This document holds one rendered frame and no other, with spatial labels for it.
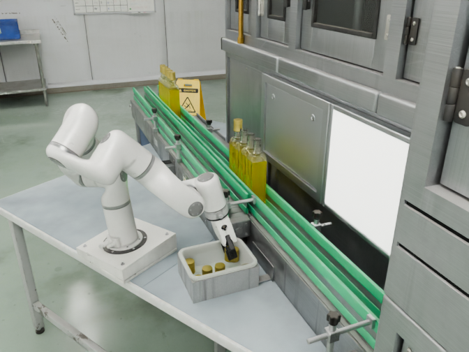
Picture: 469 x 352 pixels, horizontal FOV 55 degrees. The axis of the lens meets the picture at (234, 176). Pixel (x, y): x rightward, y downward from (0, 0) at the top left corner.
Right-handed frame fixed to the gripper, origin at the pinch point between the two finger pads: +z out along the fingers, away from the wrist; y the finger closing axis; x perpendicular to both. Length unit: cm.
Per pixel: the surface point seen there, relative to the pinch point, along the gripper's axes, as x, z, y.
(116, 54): -25, 42, 609
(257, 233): -11.7, 1.8, 4.4
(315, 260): -16.9, -7.3, -28.7
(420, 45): -52, -56, -31
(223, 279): 6.0, 1.4, -9.8
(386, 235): -35, -11, -36
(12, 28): 90, -39, 544
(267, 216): -15.7, -5.9, 0.6
